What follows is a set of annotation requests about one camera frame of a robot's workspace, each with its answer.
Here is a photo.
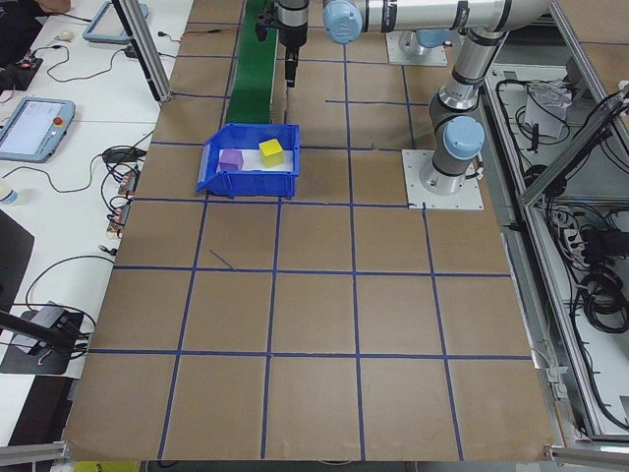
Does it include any small circuit board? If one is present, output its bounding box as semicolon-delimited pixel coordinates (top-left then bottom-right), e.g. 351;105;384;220
106;199;133;237
117;171;142;196

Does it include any black power brick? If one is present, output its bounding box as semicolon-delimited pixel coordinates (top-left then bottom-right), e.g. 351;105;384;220
582;228;615;260

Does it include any black monitor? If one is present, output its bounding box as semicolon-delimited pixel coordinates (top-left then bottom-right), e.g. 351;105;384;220
0;208;36;316

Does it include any blue plastic storage bin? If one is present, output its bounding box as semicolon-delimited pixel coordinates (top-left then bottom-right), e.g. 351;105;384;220
195;122;302;201

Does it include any yellow foam cube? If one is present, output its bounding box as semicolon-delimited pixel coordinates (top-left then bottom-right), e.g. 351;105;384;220
258;138;285;169

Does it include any grey metal bracket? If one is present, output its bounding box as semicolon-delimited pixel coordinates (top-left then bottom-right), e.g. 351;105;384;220
544;366;566;402

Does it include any white power strip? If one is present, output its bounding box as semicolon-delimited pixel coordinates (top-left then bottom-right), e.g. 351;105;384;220
552;208;584;257

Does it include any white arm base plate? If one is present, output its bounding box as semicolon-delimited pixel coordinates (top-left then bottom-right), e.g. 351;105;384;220
385;31;449;67
400;148;486;212

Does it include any aluminium profile bar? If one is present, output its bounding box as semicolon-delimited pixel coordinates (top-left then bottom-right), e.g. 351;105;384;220
0;441;74;463
543;443;629;466

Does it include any person in black clothes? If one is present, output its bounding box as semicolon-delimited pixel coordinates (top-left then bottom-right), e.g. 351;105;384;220
0;0;73;68

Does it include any blue-grey teach pendant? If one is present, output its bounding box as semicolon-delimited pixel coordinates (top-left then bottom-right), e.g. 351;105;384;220
82;0;151;46
0;96;77;164

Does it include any black controller box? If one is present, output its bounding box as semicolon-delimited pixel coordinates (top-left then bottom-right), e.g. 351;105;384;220
12;54;44;83

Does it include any black stand pole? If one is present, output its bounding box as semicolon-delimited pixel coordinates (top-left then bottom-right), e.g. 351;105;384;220
0;308;83;348

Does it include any white box with crumpled paper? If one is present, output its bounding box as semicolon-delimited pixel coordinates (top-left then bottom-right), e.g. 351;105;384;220
523;81;574;140

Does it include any aluminium profile post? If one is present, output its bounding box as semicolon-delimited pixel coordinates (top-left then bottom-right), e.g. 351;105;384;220
111;0;174;103

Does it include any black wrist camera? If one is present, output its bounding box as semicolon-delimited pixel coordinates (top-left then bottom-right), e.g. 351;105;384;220
254;5;276;43

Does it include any purple foam cube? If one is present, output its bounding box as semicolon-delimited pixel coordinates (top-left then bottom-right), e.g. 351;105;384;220
218;148;246;173

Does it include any metal bar frame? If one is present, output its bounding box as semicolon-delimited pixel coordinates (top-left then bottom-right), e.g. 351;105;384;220
484;0;629;443

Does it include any green conveyor belt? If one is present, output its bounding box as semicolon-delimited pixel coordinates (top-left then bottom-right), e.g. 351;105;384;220
224;0;279;125

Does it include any black stand base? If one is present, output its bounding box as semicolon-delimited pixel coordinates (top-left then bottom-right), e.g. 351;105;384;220
0;338;75;376

